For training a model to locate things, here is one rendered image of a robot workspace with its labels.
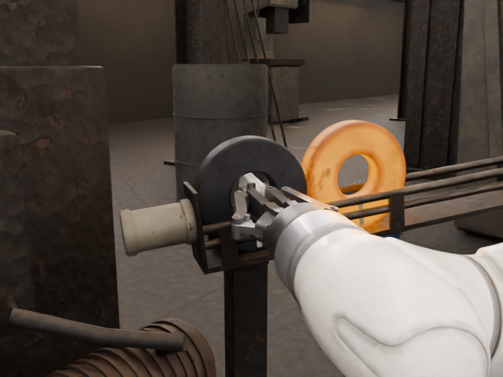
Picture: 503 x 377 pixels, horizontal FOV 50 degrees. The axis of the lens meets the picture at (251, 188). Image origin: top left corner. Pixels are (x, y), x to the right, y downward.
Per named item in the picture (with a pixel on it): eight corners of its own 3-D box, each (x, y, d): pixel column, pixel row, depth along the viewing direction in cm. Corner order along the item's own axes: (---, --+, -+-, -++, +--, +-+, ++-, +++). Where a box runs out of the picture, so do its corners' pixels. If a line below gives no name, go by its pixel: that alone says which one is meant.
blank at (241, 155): (183, 143, 70) (188, 147, 67) (294, 126, 74) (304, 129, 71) (198, 255, 74) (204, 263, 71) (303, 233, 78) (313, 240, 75)
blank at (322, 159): (293, 127, 74) (303, 130, 71) (392, 112, 78) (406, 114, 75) (302, 233, 78) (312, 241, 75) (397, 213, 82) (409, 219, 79)
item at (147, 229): (124, 248, 72) (117, 205, 70) (190, 235, 74) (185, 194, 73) (129, 263, 66) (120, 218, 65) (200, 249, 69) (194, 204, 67)
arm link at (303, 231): (379, 312, 51) (349, 283, 56) (388, 222, 48) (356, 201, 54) (290, 325, 48) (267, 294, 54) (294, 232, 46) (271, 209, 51)
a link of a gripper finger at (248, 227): (290, 246, 57) (242, 251, 55) (272, 228, 62) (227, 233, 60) (291, 224, 56) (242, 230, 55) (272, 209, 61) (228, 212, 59)
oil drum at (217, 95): (156, 206, 342) (150, 61, 322) (217, 189, 388) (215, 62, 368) (227, 222, 307) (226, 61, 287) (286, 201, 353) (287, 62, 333)
